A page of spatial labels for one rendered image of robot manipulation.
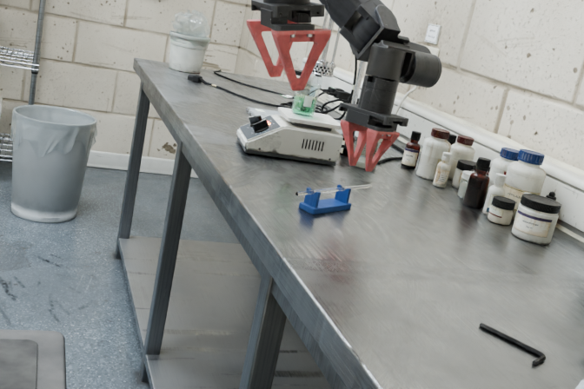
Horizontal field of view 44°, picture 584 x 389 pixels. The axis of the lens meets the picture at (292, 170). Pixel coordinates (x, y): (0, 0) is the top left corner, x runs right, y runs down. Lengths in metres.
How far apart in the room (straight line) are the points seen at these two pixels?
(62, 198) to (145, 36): 1.15
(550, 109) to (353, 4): 0.56
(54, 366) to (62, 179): 1.69
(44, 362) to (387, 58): 0.80
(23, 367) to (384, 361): 0.80
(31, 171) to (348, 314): 2.31
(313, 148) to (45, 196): 1.74
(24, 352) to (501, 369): 0.90
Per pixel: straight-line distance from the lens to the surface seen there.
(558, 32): 1.61
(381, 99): 1.16
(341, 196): 1.21
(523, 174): 1.41
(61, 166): 2.98
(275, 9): 0.84
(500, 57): 1.75
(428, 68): 1.21
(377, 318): 0.82
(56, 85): 3.85
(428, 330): 0.83
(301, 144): 1.46
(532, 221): 1.29
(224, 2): 3.90
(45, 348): 1.44
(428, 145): 1.57
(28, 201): 3.05
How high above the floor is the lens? 1.07
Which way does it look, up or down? 13 degrees down
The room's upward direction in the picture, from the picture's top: 12 degrees clockwise
